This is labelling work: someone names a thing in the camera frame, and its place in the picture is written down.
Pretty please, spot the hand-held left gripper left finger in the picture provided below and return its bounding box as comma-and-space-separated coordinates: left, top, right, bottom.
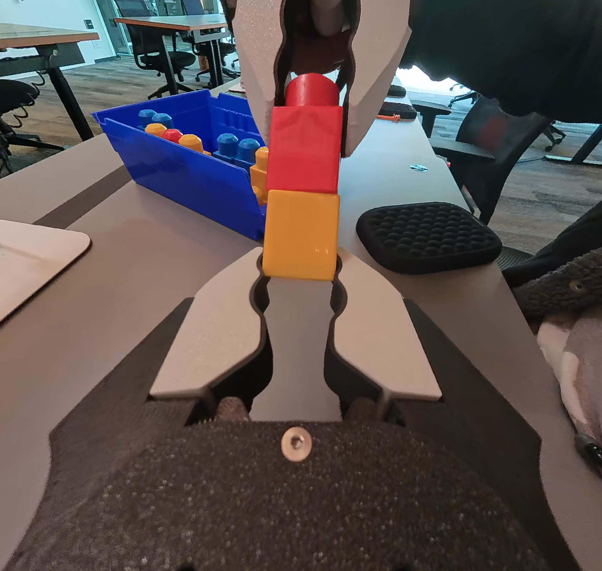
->
150, 246, 273, 419

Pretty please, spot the red one-stud block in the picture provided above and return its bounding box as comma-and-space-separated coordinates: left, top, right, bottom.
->
266, 73, 343, 194

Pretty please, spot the person's right hand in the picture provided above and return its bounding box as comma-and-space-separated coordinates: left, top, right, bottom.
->
288, 27, 353, 75

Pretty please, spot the blue plastic bin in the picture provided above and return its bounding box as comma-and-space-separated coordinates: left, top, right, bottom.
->
92, 88, 269, 241

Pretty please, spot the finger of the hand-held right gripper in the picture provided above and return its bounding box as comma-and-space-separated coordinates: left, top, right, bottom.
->
339, 0, 414, 158
233, 0, 302, 146

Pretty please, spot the person's black fleece-lined jacket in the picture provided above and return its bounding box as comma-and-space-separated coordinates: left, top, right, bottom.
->
502, 204, 602, 321

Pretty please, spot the wooden-top office desk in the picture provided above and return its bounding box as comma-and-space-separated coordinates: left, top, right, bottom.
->
114, 14, 231, 91
0, 23, 101, 141

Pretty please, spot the yellow two-stud block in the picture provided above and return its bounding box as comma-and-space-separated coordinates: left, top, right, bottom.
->
262, 190, 340, 282

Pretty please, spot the white stand with wooden board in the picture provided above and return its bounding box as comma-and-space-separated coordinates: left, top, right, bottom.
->
0, 219, 91, 322

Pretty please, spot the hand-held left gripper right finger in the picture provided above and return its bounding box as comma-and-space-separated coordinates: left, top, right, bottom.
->
325, 247, 443, 419

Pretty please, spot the heap of coloured blocks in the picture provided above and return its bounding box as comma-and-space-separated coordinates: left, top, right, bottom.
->
138, 109, 271, 207

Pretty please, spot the black mesh office chair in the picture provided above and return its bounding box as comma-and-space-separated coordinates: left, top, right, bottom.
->
430, 96, 553, 226

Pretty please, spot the person's grey printed sweatshirt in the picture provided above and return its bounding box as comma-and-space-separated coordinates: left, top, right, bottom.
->
536, 305, 602, 440

